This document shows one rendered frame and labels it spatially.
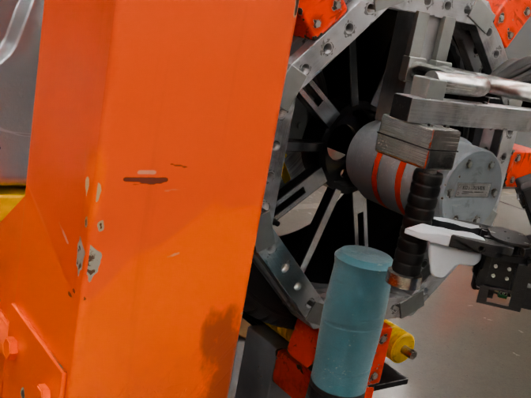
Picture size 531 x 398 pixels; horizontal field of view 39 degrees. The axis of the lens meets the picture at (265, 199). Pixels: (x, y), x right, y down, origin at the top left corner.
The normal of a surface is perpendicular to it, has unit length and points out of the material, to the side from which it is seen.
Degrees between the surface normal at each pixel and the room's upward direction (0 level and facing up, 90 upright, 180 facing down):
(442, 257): 90
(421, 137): 90
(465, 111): 90
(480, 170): 90
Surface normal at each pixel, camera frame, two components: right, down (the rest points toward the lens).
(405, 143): -0.81, 0.00
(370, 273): 0.00, 0.44
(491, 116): 0.56, 0.30
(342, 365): -0.18, 0.26
